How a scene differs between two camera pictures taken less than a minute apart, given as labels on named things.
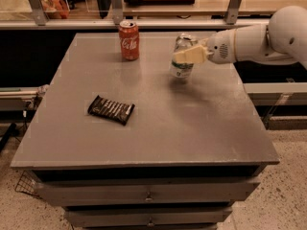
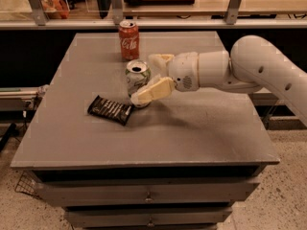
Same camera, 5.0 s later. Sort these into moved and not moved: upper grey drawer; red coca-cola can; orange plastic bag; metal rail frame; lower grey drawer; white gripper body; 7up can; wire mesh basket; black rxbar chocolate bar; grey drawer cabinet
Moved: white gripper body; 7up can
Not moved: wire mesh basket; metal rail frame; lower grey drawer; grey drawer cabinet; upper grey drawer; red coca-cola can; black rxbar chocolate bar; orange plastic bag
